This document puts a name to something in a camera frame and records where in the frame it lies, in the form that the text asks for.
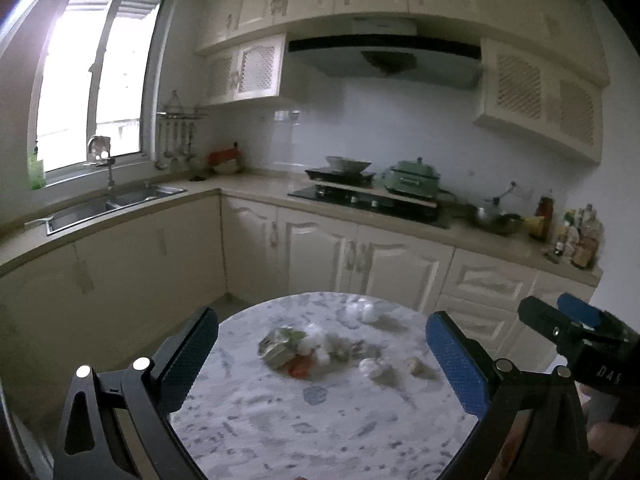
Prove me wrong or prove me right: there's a stainless steel sink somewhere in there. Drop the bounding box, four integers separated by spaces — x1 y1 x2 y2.
45 184 188 237

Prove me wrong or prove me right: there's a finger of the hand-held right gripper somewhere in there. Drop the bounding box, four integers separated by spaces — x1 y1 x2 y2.
517 296 589 356
556 292 626 331

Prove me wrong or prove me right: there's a metal wok with lid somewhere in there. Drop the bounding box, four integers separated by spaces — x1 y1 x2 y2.
467 195 524 236

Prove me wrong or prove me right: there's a kitchen window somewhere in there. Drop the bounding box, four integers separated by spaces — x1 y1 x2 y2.
27 0 168 188

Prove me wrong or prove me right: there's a cream sink base cabinet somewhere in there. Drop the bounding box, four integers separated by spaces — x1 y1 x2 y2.
0 195 227 441

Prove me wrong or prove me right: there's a dark sauce bottle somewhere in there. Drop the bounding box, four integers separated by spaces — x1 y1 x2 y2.
537 189 556 241

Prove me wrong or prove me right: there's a metal sink faucet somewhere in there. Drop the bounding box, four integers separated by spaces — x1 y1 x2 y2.
85 135 119 191

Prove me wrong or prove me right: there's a black range hood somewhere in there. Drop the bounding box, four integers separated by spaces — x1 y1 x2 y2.
287 17 483 92

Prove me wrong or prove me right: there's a black gas stove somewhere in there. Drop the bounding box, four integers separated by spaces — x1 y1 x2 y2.
287 185 451 230

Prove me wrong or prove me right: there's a cream lattice corner cabinet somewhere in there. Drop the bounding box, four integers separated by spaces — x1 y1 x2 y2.
202 32 289 109

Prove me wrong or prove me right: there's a cream lattice wall cabinet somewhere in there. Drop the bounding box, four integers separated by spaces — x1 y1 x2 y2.
472 35 604 164

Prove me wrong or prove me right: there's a grey wrapper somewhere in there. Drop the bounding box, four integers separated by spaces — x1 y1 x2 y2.
330 335 369 362

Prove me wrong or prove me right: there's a cream cabinet drawer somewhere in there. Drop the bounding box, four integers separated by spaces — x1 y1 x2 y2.
444 249 539 307
434 294 524 347

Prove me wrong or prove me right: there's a person's right hand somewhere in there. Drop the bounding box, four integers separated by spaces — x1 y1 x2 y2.
587 420 640 462

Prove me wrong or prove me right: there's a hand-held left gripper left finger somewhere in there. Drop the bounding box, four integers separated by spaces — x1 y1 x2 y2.
52 305 221 480

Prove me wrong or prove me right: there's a red orange wrapper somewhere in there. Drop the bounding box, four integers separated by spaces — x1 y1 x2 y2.
287 354 314 379

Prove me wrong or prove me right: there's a metal utensil rack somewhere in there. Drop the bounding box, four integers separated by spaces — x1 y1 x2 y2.
156 90 210 121

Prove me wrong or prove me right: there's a yellow container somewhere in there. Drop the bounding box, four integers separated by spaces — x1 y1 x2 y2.
522 215 549 239

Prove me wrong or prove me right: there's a cream stove base cabinet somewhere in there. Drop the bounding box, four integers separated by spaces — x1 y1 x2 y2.
220 195 456 317

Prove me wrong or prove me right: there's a red and white container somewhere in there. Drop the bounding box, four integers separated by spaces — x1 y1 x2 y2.
207 142 241 176

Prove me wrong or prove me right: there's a row of condiment bottles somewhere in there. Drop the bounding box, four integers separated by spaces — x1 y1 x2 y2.
552 204 604 270

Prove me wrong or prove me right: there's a white wide bowl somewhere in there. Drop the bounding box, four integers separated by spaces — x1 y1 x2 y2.
325 156 374 174

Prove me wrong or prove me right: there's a green electric cooking pot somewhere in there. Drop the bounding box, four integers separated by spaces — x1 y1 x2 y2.
382 156 444 196

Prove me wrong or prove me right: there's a cream narrow base cabinet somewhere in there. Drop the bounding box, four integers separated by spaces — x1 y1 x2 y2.
520 270 602 372

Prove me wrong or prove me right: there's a green plastic bottle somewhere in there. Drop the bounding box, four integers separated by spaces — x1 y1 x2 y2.
27 150 47 191

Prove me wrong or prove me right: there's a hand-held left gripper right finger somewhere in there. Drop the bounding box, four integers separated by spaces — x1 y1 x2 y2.
425 310 591 480

